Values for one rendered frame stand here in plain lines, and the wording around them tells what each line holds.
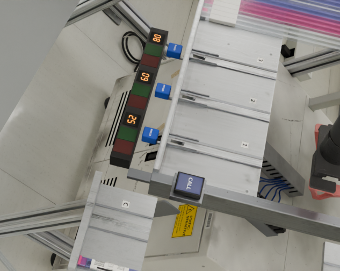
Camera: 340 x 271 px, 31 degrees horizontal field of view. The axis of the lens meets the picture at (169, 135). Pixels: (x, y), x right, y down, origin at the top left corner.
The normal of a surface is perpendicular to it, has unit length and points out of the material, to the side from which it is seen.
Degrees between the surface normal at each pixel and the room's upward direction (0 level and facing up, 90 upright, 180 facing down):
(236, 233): 0
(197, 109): 45
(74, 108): 0
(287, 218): 90
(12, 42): 0
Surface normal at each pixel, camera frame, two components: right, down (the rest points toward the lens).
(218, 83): 0.11, -0.51
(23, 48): 0.76, -0.19
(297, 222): -0.22, 0.83
